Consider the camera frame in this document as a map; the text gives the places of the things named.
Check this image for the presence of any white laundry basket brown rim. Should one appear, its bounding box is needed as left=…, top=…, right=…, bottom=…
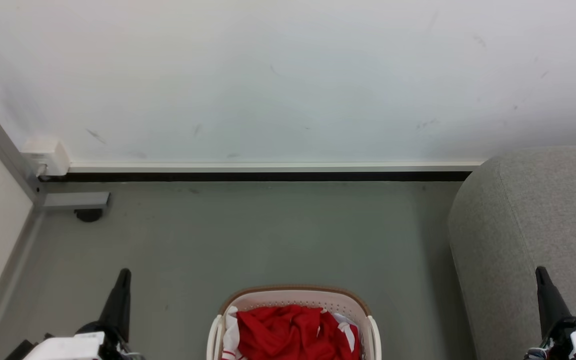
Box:
left=206, top=285, right=383, bottom=360

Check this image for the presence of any grey metal desk leg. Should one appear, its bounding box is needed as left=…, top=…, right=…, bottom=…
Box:
left=0, top=101, right=112, bottom=360

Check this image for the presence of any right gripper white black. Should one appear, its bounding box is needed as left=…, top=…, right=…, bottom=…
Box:
left=525, top=266, right=576, bottom=360

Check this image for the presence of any white and black baseboard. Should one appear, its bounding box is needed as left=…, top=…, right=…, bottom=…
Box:
left=40, top=161, right=484, bottom=183

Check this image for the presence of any grey fabric sofa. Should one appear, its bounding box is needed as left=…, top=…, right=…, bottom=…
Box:
left=447, top=145, right=576, bottom=360

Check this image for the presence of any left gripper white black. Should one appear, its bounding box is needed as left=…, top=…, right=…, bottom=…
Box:
left=23, top=268, right=141, bottom=360

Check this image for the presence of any white plug box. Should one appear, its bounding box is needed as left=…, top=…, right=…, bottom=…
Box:
left=20, top=138, right=72, bottom=178

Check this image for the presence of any black caster wheel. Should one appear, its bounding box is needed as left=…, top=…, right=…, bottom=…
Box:
left=74, top=208, right=104, bottom=224

